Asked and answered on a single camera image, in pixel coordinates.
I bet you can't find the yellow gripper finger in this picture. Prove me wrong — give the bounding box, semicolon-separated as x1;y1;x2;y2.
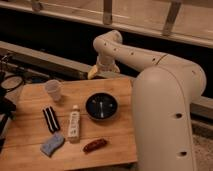
87;65;98;79

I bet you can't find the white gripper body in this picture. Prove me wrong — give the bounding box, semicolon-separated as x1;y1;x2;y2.
96;55;120;73

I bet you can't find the white bottle with label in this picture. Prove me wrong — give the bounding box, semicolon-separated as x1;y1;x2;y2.
67;105;80;143

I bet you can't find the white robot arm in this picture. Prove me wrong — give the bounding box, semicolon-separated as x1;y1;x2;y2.
88;30;206;171

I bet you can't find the dark blue bowl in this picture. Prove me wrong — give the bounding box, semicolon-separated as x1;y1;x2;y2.
86;93;118;120

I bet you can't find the wooden board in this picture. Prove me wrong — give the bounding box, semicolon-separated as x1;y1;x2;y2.
0;78;137;171

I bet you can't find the black white striped cloth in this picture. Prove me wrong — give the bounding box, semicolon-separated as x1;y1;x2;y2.
42;106;60;133

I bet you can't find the red brown sausage toy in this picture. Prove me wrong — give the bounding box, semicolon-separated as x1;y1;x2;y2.
83;138;108;153

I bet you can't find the black equipment at left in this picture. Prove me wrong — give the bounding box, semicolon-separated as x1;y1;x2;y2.
0;60;16;152

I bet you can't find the round black ring object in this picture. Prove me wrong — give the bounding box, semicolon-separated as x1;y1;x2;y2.
0;75;24;92

